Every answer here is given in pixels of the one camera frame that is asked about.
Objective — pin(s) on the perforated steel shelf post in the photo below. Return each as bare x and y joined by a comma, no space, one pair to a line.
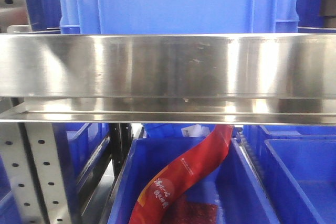
39,167

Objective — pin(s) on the upper blue crate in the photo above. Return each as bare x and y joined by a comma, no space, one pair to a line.
178,16

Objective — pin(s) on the red snack package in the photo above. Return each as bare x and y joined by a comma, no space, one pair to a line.
180,175

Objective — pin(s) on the stainless steel shelf beam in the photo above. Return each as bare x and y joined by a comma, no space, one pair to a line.
226,78

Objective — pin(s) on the lower left blue bin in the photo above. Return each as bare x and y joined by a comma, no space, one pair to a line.
86,140

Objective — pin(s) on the lower right blue bin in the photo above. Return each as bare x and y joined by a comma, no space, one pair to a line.
296,165

